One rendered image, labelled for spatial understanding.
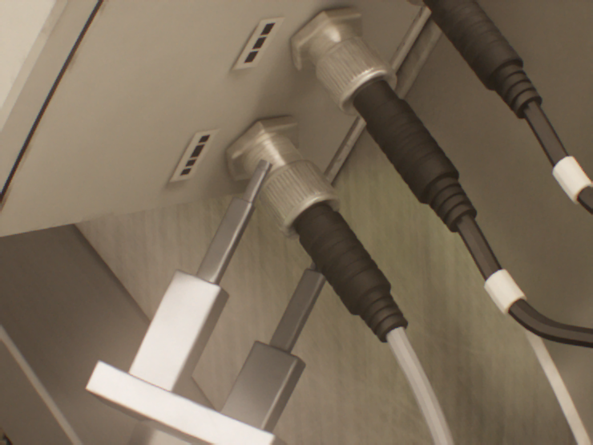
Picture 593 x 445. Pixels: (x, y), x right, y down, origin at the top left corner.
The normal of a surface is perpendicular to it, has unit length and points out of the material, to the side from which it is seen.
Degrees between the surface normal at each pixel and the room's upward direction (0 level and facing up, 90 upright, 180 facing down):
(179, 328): 62
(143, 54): 133
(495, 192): 90
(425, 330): 90
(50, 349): 39
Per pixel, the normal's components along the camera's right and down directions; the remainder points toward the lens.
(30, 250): 0.32, -0.77
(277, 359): -0.32, -0.33
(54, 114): 0.51, 0.73
